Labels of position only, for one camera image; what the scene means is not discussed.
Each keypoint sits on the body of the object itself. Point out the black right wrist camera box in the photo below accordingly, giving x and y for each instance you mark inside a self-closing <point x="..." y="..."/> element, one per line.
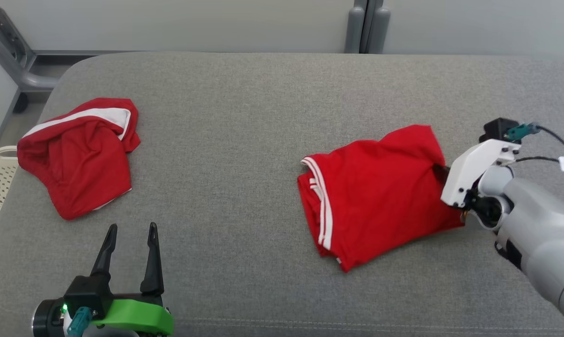
<point x="497" y="130"/>

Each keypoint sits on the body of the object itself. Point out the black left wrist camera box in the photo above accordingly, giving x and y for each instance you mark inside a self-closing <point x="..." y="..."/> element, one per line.
<point x="88" y="292"/>

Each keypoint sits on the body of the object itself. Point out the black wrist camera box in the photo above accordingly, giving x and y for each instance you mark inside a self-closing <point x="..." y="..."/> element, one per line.
<point x="497" y="130"/>
<point x="88" y="292"/>

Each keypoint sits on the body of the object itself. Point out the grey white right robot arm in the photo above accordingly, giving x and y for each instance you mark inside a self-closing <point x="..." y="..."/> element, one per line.
<point x="544" y="224"/>

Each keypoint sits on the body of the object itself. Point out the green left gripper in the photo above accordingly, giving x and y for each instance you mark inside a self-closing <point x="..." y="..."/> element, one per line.
<point x="137" y="316"/>

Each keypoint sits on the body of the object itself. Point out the red Bulls 23 jersey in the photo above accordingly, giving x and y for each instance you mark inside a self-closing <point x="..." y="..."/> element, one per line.
<point x="380" y="201"/>

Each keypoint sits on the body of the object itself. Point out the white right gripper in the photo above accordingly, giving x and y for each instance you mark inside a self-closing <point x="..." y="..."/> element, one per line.
<point x="473" y="164"/>

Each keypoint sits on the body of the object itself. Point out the grey metal stand leg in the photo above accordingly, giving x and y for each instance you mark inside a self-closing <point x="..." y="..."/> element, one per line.
<point x="39" y="82"/>

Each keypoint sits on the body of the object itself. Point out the grey partition connector post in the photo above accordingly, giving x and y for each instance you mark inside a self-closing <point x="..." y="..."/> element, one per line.
<point x="354" y="32"/>

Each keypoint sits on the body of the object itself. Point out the red shorts with white stripe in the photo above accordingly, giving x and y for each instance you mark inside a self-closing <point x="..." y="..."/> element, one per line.
<point x="85" y="178"/>

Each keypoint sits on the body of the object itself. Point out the grey fabric sofa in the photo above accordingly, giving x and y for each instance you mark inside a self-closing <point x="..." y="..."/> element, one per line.
<point x="240" y="187"/>

